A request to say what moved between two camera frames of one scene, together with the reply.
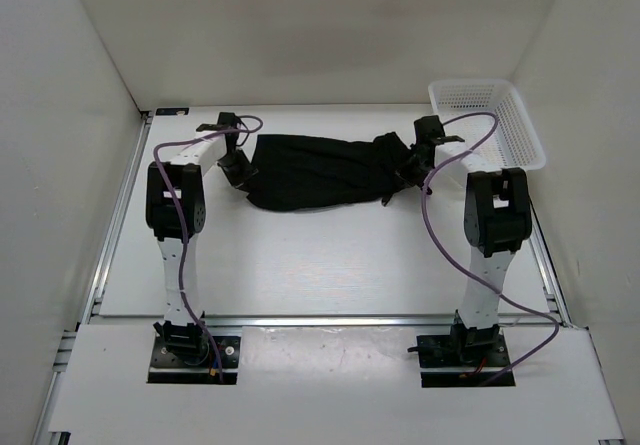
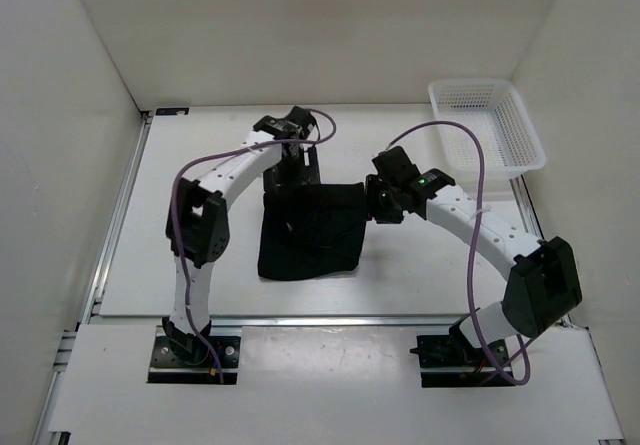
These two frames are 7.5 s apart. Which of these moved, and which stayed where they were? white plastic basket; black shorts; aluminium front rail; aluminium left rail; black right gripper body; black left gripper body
Moved: black shorts; black right gripper body; black left gripper body
Stayed: aluminium front rail; white plastic basket; aluminium left rail
